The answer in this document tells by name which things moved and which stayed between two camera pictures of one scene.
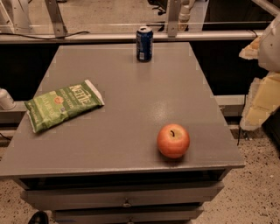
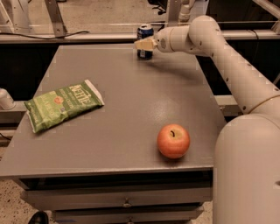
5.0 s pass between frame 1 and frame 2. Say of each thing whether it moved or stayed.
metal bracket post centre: stayed
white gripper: moved
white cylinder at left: stayed
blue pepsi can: stayed
